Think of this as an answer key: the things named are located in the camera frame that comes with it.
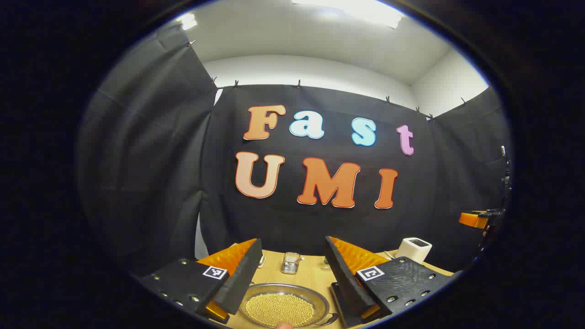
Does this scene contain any white toaster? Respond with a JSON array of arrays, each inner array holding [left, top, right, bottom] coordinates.
[[395, 237, 433, 264]]

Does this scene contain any black backdrop cloth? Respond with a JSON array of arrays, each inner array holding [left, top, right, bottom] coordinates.
[[78, 23, 512, 275]]

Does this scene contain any stainless steel pot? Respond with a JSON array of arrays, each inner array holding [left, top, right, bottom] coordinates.
[[239, 282, 340, 329]]

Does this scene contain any dark metal stand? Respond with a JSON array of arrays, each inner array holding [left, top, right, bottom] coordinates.
[[500, 145, 512, 211]]

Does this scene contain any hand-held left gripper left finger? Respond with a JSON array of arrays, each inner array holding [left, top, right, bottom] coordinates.
[[136, 238, 264, 325]]

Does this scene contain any pile of yellow soybeans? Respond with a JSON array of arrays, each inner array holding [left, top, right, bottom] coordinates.
[[245, 293, 316, 328]]

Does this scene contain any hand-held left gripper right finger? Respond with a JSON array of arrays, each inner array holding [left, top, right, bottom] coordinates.
[[324, 236, 454, 321]]

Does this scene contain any wire mesh holder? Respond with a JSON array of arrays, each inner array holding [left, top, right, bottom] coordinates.
[[281, 252, 302, 275]]

